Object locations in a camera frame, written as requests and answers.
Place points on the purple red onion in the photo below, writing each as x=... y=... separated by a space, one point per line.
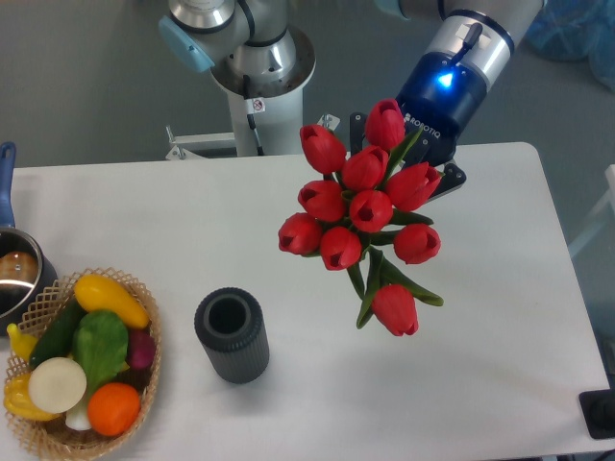
x=141 y=350

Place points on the white round radish slice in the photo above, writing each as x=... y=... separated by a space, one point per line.
x=57 y=385

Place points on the red tulip bouquet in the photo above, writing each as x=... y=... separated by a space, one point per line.
x=362 y=203

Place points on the black device at table edge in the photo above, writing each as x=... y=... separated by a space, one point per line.
x=598 y=412

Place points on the yellow bell pepper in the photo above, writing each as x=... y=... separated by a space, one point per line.
x=17 y=401

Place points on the green lettuce leaf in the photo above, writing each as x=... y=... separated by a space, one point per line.
x=100 y=346

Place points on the orange fruit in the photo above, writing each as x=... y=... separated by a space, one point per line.
x=113 y=408

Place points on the dark grey ribbed vase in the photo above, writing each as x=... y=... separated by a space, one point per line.
x=230 y=326

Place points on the yellow squash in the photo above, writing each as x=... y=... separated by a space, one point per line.
x=95 y=292

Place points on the dark saucepan blue handle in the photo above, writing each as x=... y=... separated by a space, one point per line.
x=25 y=270

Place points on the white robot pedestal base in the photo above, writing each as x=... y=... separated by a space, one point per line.
x=261 y=126

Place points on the blue plastic bag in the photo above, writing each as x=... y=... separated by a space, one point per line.
x=577 y=31

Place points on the green cucumber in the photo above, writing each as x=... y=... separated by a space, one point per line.
x=57 y=339

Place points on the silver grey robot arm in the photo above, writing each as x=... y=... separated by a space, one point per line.
x=263 y=64

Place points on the black dark-blue gripper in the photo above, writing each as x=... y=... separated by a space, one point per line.
x=440 y=99

